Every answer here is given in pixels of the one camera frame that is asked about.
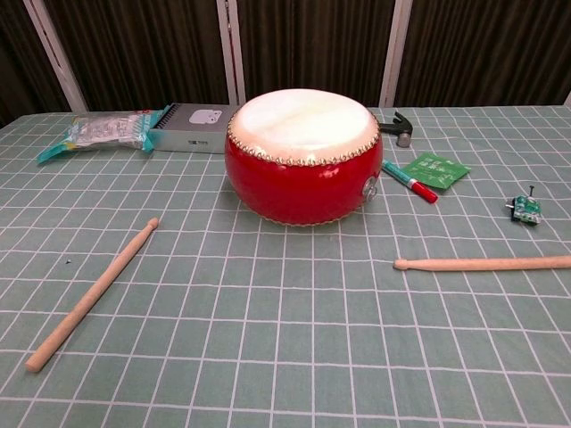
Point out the wooden drumstick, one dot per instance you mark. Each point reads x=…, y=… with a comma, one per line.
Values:
x=482, y=264
x=93, y=294

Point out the red drum with white skin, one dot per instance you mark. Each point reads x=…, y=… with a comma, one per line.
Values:
x=294, y=187

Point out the green checked tablecloth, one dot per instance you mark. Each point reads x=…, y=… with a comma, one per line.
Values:
x=285, y=321

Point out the grey earbuds box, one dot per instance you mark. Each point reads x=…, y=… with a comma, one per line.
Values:
x=196, y=131

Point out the green marker with red cap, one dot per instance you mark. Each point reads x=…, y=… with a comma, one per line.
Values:
x=408, y=179

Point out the black and red claw hammer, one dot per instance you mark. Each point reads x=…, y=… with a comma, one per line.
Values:
x=398, y=126

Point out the green foil sachet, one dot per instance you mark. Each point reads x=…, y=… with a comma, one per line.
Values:
x=439, y=169

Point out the clear teal snack bag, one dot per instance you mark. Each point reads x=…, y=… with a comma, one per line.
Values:
x=100, y=131

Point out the small green circuit board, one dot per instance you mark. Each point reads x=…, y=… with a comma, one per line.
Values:
x=526, y=208

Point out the white partition post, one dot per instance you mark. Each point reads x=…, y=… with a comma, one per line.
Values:
x=394, y=53
x=58, y=58
x=232, y=53

